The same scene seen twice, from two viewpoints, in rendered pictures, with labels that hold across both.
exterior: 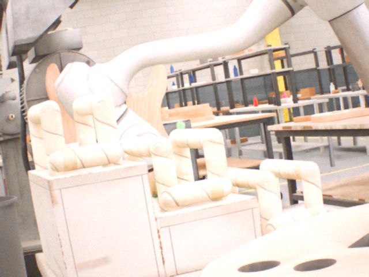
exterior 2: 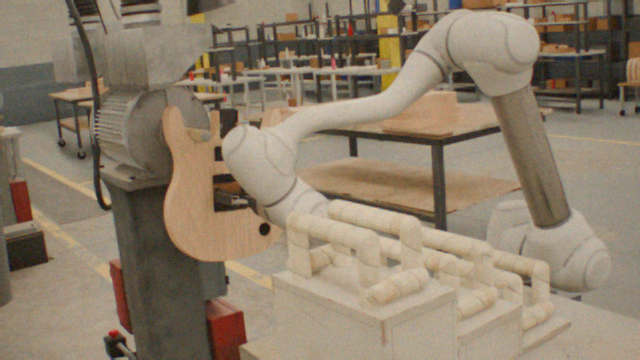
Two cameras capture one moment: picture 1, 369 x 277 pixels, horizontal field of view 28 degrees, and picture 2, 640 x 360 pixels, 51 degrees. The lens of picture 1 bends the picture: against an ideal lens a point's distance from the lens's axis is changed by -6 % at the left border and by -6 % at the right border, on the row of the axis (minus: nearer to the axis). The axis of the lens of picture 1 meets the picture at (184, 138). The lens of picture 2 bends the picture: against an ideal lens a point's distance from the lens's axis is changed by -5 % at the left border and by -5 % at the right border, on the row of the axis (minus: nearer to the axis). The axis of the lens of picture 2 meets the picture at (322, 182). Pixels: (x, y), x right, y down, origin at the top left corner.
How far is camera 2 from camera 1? 0.66 m
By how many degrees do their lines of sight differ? 20
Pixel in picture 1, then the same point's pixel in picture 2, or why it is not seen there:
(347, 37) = (511, 113)
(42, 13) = (178, 55)
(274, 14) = (429, 82)
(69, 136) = (191, 183)
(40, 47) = not seen: hidden behind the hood
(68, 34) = not seen: hidden behind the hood
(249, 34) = (406, 101)
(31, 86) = (135, 123)
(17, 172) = not seen: outside the picture
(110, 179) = (430, 309)
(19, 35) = (154, 79)
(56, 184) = (389, 323)
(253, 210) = (519, 317)
